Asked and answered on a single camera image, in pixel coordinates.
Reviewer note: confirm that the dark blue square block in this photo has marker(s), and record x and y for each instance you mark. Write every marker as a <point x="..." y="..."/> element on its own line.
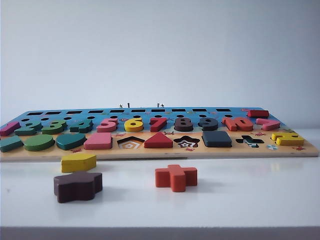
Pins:
<point x="216" y="140"/>

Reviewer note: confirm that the red number seven piece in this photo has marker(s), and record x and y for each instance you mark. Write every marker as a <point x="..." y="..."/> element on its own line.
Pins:
<point x="157" y="126"/>

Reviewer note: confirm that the red triangle block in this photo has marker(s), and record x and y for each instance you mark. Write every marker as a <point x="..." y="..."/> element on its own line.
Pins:
<point x="158" y="142"/>

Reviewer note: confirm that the brown number eight piece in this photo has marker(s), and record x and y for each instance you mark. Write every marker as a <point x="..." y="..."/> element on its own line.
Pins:
<point x="183" y="129"/>

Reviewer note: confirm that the yellow number six piece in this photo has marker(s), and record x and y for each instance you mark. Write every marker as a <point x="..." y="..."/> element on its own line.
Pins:
<point x="130" y="127"/>

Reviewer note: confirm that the pink number five piece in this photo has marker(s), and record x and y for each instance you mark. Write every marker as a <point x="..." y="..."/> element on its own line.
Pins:
<point x="106" y="128"/>

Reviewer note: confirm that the orange cross block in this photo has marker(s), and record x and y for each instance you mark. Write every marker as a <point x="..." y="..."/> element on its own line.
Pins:
<point x="175" y="177"/>

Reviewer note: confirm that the pink trapezoid block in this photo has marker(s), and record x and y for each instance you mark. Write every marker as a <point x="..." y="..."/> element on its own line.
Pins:
<point x="97" y="142"/>

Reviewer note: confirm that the wooden sea-themed puzzle board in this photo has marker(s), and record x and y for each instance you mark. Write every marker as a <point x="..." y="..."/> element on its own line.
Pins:
<point x="225" y="151"/>

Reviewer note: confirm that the teal-green number four piece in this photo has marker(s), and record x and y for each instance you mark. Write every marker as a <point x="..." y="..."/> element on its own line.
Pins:
<point x="82" y="127"/>

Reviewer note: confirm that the orange number ten piece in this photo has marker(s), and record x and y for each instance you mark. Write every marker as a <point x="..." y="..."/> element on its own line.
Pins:
<point x="247" y="127"/>

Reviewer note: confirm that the teal rounded shape block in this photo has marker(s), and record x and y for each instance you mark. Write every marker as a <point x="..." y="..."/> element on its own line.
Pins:
<point x="71" y="142"/>

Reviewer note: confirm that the yellow pentagon block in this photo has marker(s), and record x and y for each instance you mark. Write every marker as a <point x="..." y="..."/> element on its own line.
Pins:
<point x="78" y="163"/>

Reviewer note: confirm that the red minus sign piece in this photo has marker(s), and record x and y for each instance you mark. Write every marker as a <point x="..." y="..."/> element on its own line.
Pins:
<point x="258" y="114"/>

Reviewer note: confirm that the green number three piece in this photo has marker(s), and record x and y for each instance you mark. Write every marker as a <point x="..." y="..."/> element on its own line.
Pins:
<point x="53" y="130"/>

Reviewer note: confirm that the brown star block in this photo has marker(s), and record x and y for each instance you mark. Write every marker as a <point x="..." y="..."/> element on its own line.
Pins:
<point x="75" y="187"/>

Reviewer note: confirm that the pink symbol piece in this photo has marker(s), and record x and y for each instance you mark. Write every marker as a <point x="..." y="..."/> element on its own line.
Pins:
<point x="268" y="125"/>

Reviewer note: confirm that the green oval block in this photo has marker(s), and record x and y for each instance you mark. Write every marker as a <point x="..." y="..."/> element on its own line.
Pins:
<point x="38" y="143"/>

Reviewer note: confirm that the yellow symbol piece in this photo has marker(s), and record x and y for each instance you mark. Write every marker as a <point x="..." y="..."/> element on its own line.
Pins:
<point x="287" y="140"/>

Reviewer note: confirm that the teal number two piece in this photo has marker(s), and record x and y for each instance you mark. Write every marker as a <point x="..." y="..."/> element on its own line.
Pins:
<point x="27" y="131"/>

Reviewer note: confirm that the magenta number one piece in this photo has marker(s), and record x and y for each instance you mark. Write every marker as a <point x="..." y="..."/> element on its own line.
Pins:
<point x="8" y="128"/>

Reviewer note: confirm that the teal angular shape block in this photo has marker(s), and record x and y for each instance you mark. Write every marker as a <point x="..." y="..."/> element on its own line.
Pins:
<point x="10" y="145"/>

